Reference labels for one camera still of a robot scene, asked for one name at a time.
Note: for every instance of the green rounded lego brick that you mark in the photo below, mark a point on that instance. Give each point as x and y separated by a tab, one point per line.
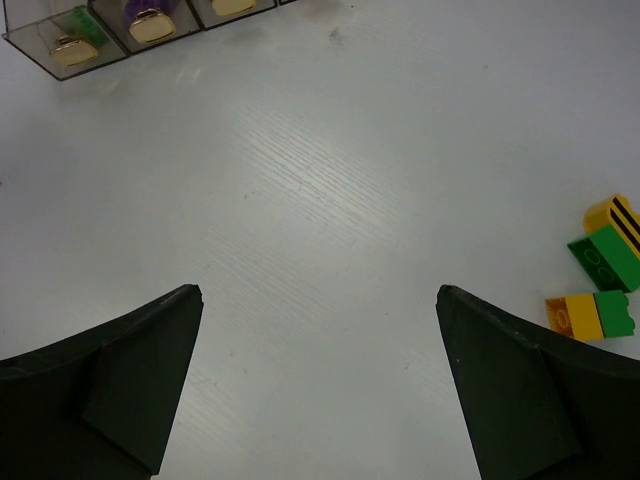
607	260

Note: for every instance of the green lego under pile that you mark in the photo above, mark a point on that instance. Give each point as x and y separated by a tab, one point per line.
612	307

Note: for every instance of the purple butterfly lego piece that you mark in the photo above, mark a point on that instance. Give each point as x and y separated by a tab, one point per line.
133	8

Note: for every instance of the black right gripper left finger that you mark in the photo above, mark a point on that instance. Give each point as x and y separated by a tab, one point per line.
100	404

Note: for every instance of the green curved lego brick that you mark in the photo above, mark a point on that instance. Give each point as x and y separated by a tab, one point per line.
82	23

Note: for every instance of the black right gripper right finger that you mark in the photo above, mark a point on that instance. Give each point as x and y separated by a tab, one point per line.
538	405

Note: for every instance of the yellow small lego brick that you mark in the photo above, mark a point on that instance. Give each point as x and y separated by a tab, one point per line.
575	316

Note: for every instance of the yellow black striped lego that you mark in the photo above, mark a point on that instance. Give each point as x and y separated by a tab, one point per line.
614	211

